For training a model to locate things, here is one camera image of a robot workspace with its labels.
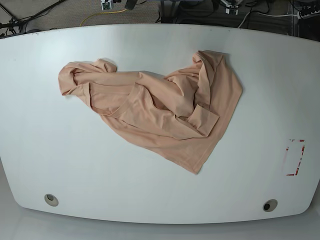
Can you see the peach T-shirt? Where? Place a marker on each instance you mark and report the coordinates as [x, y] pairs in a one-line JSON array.
[[181, 116]]

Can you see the left table grommet hole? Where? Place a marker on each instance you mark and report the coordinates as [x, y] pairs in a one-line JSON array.
[[51, 200]]

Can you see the table grommet hole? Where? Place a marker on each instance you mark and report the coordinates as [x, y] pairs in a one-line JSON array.
[[51, 200], [270, 205]]

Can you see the right table grommet hole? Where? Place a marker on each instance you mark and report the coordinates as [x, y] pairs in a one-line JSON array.
[[270, 205]]

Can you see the red tape rectangle marking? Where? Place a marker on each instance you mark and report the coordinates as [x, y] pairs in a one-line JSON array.
[[293, 156]]

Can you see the white power strip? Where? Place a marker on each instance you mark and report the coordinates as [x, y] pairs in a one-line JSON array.
[[309, 12]]

